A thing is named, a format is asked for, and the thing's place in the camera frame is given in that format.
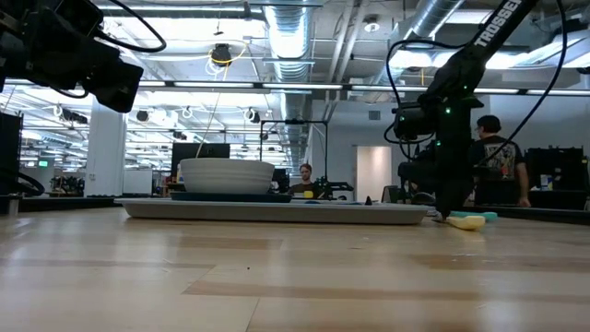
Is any white column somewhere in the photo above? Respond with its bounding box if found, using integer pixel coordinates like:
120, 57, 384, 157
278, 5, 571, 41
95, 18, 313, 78
85, 99, 127, 198

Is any white ribbed bowl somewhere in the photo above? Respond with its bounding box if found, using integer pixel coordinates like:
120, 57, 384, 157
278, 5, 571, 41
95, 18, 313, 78
179, 158, 277, 195

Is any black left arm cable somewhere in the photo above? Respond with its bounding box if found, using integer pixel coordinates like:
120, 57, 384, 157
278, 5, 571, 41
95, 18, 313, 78
94, 0, 168, 53

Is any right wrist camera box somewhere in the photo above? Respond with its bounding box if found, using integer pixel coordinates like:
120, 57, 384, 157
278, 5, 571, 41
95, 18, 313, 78
393, 103, 437, 142

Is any dark green plate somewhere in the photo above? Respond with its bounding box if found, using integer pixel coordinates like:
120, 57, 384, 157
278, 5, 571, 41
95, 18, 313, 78
169, 191, 294, 204

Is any silver ventilation duct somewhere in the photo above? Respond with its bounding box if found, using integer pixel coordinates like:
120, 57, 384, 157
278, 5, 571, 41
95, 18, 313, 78
263, 0, 317, 165

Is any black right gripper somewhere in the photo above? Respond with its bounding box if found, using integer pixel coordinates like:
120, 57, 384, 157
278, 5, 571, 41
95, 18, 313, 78
435, 94, 483, 220

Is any standing person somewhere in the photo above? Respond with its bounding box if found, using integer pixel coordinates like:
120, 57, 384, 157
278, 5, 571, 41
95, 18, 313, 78
469, 114, 533, 208

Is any grey plastic tray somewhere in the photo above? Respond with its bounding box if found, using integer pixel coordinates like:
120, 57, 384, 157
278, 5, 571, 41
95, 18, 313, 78
114, 197, 432, 226

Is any seated person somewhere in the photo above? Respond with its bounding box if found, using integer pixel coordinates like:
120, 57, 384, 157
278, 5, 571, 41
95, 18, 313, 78
288, 162, 324, 195

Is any black monitor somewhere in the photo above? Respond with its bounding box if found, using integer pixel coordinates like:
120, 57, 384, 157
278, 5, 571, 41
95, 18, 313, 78
171, 142, 230, 179

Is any black background rig frame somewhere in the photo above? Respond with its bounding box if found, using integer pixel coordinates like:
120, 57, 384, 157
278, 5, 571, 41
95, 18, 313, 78
259, 119, 329, 190

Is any black cabinet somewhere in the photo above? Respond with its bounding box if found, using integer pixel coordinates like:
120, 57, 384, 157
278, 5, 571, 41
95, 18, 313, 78
0, 112, 24, 197

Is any LED light bar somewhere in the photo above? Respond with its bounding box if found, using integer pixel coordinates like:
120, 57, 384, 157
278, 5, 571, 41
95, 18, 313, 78
0, 78, 590, 97

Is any black overhead camera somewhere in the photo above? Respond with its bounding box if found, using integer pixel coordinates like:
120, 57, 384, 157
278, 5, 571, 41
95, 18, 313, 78
210, 42, 233, 68

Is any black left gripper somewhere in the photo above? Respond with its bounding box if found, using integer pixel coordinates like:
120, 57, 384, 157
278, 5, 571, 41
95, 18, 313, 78
0, 0, 145, 114

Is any spoon with teal handle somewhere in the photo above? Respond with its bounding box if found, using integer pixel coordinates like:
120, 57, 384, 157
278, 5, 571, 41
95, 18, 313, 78
449, 210, 499, 221

